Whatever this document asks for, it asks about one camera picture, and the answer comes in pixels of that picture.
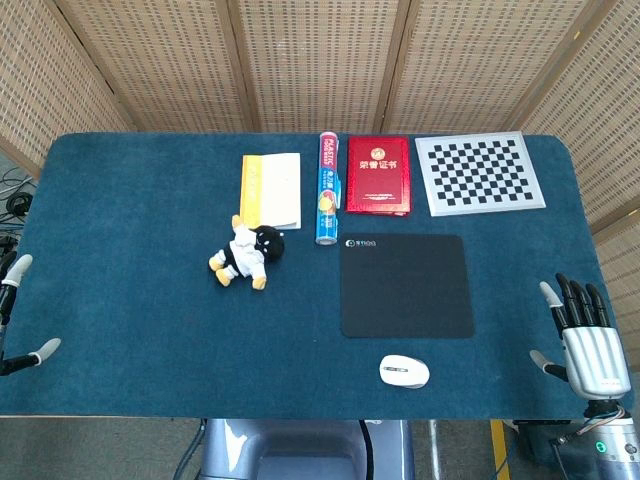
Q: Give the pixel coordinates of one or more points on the blue felt table cloth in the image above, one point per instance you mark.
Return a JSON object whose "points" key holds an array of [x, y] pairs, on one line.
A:
{"points": [[150, 325]]}

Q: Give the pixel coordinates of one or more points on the black and white plush toy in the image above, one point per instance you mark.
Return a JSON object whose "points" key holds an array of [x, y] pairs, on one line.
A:
{"points": [[245, 255]]}

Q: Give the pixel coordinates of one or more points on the woven wooden folding screen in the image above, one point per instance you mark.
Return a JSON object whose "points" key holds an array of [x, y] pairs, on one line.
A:
{"points": [[320, 60]]}

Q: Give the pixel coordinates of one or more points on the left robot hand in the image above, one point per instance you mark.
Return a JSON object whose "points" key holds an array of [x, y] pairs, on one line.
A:
{"points": [[20, 267]]}

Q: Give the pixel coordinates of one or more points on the plastic wrap roll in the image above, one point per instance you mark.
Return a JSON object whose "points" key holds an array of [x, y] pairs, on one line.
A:
{"points": [[327, 200]]}

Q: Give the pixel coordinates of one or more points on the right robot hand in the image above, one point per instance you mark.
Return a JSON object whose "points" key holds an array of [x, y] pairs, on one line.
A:
{"points": [[595, 355]]}

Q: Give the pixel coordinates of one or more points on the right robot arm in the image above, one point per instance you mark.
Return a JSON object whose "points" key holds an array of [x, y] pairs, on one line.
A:
{"points": [[615, 445]]}

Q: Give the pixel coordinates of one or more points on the yellow and white booklet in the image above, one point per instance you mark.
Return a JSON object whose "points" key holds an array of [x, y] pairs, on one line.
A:
{"points": [[280, 190]]}

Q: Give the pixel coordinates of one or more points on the black mouse pad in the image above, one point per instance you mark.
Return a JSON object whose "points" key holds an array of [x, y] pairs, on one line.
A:
{"points": [[407, 290]]}

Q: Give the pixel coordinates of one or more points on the blue-grey robot torso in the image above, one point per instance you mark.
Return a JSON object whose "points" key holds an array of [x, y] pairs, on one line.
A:
{"points": [[300, 450]]}

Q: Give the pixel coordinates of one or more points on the red certificate book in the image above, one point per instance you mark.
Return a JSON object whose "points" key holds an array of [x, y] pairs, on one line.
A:
{"points": [[378, 175]]}

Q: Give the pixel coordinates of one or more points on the yellow floor tape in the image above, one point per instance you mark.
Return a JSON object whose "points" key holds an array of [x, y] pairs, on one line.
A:
{"points": [[500, 450]]}

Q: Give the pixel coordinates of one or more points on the white computer mouse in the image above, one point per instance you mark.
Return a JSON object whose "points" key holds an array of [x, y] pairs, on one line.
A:
{"points": [[402, 371]]}

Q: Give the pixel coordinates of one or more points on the checkerboard calibration board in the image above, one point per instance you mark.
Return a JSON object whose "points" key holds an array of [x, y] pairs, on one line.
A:
{"points": [[480, 172]]}

